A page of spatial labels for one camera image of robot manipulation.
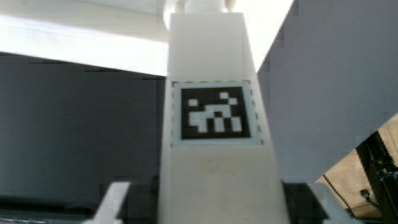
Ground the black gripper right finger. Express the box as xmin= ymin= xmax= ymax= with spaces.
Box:
xmin=310 ymin=184 xmax=363 ymax=224

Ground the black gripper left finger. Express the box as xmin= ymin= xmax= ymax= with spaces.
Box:
xmin=82 ymin=182 xmax=130 ymax=224

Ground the white desk leg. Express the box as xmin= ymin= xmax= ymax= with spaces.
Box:
xmin=159 ymin=0 xmax=290 ymax=224

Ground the white desk tabletop tray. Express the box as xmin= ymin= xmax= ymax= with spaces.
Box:
xmin=0 ymin=0 xmax=296 ymax=75

